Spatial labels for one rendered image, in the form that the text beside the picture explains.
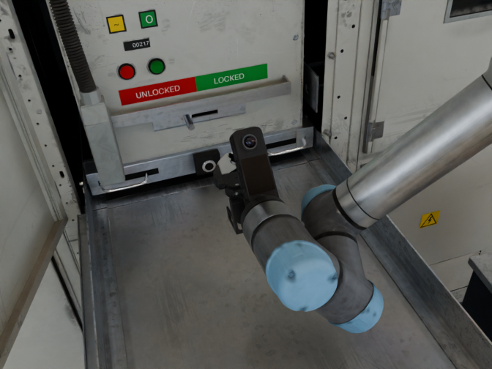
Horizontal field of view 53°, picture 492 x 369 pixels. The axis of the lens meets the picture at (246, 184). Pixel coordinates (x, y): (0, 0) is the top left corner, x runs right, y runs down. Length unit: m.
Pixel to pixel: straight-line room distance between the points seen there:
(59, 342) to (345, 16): 1.06
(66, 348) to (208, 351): 0.67
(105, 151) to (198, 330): 0.38
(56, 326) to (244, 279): 0.61
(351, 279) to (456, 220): 1.01
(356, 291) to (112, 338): 0.44
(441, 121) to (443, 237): 1.01
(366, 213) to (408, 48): 0.55
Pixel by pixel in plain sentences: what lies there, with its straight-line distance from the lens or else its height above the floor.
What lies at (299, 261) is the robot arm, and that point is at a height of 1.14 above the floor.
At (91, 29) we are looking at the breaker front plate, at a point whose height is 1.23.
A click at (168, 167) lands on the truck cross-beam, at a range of 1.14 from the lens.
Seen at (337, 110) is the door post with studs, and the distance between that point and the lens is 1.17.
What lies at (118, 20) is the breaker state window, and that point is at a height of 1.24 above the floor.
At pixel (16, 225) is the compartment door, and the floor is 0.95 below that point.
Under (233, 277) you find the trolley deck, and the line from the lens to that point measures 0.94.
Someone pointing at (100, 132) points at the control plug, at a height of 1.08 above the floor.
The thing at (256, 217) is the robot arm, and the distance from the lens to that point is 0.65.
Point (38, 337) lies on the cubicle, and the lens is 1.41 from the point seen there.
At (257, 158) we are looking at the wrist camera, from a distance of 0.70.
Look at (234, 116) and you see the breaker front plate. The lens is 1.12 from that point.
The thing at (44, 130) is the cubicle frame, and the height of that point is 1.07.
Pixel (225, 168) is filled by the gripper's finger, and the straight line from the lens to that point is 0.79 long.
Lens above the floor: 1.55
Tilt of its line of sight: 38 degrees down
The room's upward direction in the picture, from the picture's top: 4 degrees counter-clockwise
